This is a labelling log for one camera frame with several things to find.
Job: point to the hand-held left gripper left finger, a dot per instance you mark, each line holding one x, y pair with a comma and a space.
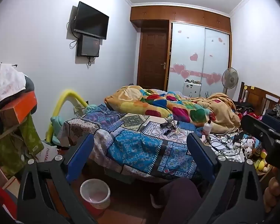
80, 158

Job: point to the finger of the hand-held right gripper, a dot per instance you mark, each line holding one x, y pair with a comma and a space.
276, 123
253, 127

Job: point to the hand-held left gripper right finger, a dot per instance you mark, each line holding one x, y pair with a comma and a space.
200, 154

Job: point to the person's right hand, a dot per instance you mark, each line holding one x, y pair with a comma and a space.
273, 191

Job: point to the red plush toy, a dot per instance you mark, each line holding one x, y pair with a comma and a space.
249, 116

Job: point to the yellow plush toy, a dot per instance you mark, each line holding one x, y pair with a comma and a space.
261, 162

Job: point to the spotted dog plush toy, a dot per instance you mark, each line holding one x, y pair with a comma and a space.
249, 147

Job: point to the white plastic bottle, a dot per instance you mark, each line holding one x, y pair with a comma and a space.
207, 128

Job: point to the wooden headboard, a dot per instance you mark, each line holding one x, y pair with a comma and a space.
254, 96

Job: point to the white plastic bag red print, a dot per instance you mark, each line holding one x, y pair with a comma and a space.
47, 152

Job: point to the small tools on bed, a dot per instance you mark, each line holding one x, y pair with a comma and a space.
168, 124

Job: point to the person's leg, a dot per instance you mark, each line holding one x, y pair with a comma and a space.
179, 200

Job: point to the teal cloth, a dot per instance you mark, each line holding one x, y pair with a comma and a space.
92, 108

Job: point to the blue patchwork bedsheet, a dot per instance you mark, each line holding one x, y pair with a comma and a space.
130, 144

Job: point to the standing fan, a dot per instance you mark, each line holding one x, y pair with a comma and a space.
229, 77

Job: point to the green leaf-print bag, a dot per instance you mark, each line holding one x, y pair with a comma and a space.
30, 135

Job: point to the yellow foam tube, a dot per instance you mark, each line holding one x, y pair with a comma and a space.
60, 98

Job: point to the small white cabinet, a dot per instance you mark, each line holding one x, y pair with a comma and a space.
191, 89

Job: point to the colourful patterned quilt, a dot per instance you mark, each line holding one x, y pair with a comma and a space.
154, 102

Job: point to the cardboard box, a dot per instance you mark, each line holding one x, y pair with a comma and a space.
11, 184

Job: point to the orange box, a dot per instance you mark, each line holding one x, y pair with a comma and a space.
18, 108

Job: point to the wooden slat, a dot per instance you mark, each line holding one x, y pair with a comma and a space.
4, 134

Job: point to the frosted sliding wardrobe door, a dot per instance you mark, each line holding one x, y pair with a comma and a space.
186, 51
217, 53

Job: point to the dark grey cloth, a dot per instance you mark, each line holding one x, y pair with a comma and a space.
30, 84

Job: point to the white sliding wardrobe with hearts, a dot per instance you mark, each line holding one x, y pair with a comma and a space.
193, 57

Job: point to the white cloth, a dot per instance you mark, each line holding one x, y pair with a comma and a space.
7, 84

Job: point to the wooden door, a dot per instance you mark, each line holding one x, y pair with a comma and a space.
152, 56

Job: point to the wooden overhead cabinet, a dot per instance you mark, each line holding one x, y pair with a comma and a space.
182, 15

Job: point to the black wall-mounted box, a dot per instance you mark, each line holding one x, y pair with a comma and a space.
88, 46

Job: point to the black wall television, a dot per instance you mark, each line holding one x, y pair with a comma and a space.
91, 21

